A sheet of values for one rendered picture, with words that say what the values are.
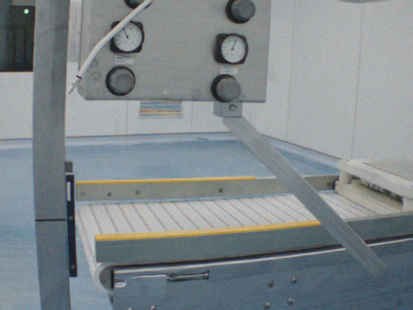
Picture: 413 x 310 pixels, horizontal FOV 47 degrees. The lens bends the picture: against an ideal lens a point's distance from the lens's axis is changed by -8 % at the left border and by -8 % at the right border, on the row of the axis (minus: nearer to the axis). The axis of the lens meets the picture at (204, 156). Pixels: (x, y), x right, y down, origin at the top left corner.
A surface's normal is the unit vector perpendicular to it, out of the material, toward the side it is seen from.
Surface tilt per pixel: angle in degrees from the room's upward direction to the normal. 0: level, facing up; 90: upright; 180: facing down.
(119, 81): 90
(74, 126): 90
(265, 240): 90
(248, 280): 90
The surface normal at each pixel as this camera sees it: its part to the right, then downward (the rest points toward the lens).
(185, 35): 0.33, 0.21
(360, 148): -0.89, 0.04
